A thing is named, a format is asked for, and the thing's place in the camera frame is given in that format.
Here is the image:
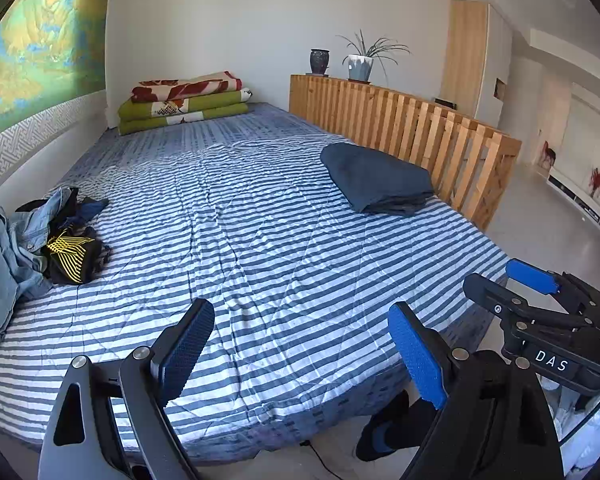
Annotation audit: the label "black yellow patterned garment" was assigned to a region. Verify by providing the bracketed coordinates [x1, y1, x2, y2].
[17, 188, 111, 286]

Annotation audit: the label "dark ceramic vase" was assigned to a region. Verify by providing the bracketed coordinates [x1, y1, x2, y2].
[309, 49, 330, 77]

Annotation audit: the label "wooden slatted bed rail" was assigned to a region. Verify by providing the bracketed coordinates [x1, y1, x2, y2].
[289, 75, 521, 232]

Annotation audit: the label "black cable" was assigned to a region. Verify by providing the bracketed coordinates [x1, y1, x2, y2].
[299, 439, 351, 480]

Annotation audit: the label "green folded blanket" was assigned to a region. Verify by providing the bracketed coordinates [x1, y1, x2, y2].
[118, 88, 252, 136]

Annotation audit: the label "white gloved right hand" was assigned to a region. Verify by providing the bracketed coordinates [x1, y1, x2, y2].
[546, 387, 600, 479]

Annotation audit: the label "dark sock foot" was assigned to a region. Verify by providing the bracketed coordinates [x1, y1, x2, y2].
[355, 390, 438, 463]

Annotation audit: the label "dark blue drawstring pants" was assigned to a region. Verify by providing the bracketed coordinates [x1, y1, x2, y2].
[321, 143, 434, 217]

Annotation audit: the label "red cream folded blanket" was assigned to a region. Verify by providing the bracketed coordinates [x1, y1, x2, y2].
[131, 70, 242, 103]

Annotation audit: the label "blue white striped bed quilt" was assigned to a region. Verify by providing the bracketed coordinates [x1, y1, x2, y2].
[0, 104, 507, 464]

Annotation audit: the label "wooden wardrobe panel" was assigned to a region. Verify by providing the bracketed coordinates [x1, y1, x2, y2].
[440, 0, 513, 127]

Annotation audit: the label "landscape wall scroll painting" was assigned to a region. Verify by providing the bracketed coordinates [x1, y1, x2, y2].
[0, 0, 108, 186]

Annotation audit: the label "potted spider plant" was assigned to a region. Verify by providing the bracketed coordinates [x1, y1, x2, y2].
[338, 29, 411, 84]

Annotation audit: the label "light blue denim garment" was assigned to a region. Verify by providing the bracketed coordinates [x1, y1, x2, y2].
[0, 186, 78, 343]

